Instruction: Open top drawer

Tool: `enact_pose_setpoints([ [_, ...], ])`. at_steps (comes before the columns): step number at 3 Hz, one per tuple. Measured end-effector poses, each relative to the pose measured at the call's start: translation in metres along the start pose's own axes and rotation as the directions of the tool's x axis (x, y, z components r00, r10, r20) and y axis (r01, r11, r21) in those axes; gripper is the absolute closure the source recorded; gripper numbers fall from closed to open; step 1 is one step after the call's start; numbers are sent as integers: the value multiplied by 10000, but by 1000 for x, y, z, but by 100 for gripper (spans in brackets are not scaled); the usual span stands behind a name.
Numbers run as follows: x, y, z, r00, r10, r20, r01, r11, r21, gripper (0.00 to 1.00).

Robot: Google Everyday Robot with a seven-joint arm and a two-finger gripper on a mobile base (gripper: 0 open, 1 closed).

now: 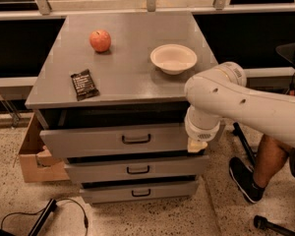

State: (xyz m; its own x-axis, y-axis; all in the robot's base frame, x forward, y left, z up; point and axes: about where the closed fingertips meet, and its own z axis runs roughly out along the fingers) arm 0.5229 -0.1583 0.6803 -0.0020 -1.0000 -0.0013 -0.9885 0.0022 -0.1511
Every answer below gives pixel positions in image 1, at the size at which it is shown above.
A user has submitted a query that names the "grey drawer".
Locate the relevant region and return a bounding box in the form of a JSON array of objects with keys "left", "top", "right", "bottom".
[
  {"left": 38, "top": 122, "right": 208, "bottom": 159},
  {"left": 80, "top": 181, "right": 199, "bottom": 204},
  {"left": 65, "top": 155, "right": 209, "bottom": 183}
]

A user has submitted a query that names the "grey drawer cabinet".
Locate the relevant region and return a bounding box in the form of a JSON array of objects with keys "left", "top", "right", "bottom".
[{"left": 26, "top": 13, "right": 217, "bottom": 190}]

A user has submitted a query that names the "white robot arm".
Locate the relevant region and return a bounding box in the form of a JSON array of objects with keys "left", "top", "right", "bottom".
[{"left": 184, "top": 62, "right": 295, "bottom": 148}]

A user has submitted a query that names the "grey top drawer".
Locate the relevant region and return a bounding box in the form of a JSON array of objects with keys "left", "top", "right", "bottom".
[{"left": 38, "top": 122, "right": 208, "bottom": 159}]

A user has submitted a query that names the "black cable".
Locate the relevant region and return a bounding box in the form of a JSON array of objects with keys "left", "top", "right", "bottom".
[{"left": 0, "top": 198, "right": 89, "bottom": 236}]

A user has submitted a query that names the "white bowl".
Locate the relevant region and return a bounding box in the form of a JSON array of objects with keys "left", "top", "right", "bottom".
[{"left": 150, "top": 44, "right": 198, "bottom": 75}]

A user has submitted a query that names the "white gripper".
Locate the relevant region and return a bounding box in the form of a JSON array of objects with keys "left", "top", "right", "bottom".
[{"left": 184, "top": 105, "right": 220, "bottom": 153}]

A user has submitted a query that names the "red apple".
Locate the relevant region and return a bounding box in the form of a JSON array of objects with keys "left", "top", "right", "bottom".
[{"left": 89, "top": 29, "right": 111, "bottom": 53}]

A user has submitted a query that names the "person's leg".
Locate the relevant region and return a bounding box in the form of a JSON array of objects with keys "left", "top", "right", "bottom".
[{"left": 253, "top": 135, "right": 292, "bottom": 188}]

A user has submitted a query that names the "black sneaker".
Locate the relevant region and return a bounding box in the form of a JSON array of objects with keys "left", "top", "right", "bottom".
[{"left": 229, "top": 157, "right": 265, "bottom": 204}]

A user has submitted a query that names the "black tripod leg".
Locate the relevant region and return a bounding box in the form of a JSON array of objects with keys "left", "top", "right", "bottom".
[{"left": 233, "top": 122, "right": 256, "bottom": 166}]

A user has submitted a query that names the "black device on floor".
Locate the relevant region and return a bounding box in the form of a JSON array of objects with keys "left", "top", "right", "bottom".
[{"left": 28, "top": 199, "right": 57, "bottom": 236}]

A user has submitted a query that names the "black snack packet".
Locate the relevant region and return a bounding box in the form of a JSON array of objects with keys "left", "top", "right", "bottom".
[{"left": 71, "top": 69, "right": 99, "bottom": 101}]

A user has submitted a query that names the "grey bottom drawer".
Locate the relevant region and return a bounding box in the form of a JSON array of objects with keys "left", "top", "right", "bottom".
[{"left": 80, "top": 181, "right": 199, "bottom": 204}]

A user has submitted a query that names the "cardboard box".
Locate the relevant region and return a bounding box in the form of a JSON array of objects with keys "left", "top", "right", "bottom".
[{"left": 19, "top": 115, "right": 69, "bottom": 183}]

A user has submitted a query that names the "grey middle drawer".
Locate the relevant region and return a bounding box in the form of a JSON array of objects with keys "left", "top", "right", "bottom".
[{"left": 65, "top": 155, "right": 209, "bottom": 183}]

